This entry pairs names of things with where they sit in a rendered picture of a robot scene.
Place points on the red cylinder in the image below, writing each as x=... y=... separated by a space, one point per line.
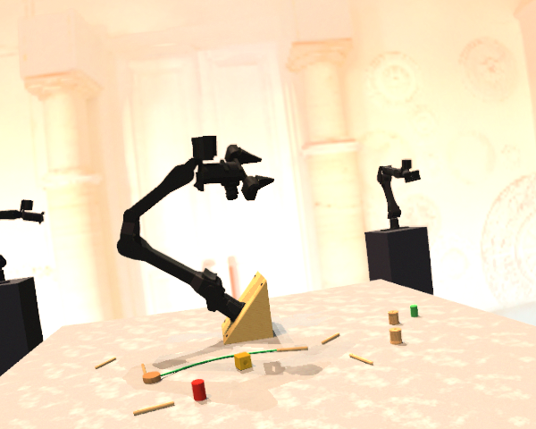
x=198 y=387

